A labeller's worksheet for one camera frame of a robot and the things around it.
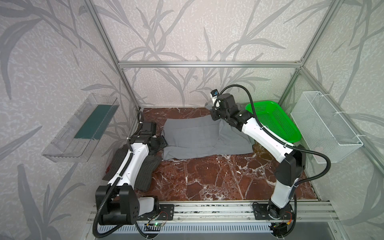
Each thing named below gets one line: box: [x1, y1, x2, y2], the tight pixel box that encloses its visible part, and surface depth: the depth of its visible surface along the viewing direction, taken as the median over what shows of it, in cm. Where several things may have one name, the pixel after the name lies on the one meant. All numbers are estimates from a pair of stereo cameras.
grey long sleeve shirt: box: [160, 115, 255, 161], surface depth 101 cm
